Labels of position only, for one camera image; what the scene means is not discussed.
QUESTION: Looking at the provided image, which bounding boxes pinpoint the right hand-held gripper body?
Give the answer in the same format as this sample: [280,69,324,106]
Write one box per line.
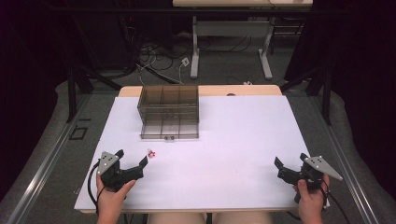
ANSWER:
[276,155,344,203]

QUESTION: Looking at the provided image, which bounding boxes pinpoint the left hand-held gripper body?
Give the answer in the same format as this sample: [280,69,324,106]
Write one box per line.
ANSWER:
[96,150,145,192]

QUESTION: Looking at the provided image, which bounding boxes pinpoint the person's left hand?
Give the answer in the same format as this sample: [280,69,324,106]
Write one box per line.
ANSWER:
[95,174,137,220]

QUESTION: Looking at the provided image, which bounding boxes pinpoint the person's right hand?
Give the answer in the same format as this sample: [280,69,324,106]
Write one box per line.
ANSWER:
[292,174,331,220]

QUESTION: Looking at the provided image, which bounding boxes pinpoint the transparent grey drawer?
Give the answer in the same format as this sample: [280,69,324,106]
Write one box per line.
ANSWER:
[140,120,200,140]

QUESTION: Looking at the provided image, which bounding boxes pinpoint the white table mat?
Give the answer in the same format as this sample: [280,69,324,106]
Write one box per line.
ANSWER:
[74,94,331,211]

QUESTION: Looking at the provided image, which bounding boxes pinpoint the transparent grey drawer cabinet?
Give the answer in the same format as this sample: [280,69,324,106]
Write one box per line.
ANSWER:
[136,85,200,125]

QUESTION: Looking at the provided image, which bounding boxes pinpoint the person's legs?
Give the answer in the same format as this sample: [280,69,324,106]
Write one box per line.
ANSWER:
[147,212,274,224]

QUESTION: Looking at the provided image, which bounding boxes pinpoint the black metal stand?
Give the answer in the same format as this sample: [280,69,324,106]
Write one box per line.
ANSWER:
[65,60,123,124]
[279,60,332,127]

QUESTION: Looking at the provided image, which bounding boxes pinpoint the white-legged desk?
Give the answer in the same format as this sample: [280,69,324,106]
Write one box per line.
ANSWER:
[172,0,314,80]

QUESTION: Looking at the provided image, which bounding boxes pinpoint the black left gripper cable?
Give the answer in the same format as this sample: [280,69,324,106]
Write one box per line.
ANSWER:
[87,161,106,217]

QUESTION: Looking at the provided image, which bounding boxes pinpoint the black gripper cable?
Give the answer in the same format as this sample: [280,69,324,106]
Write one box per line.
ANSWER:
[87,161,106,217]
[319,178,352,224]

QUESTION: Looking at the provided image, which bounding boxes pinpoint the metal floor rail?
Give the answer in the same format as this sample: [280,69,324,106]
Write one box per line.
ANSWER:
[6,92,93,224]
[308,95,381,224]

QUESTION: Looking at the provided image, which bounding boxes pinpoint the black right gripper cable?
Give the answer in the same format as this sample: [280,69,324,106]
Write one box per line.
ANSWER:
[319,178,352,224]

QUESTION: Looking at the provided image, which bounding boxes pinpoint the black floor cables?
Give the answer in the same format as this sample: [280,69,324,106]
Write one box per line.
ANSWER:
[120,15,269,86]

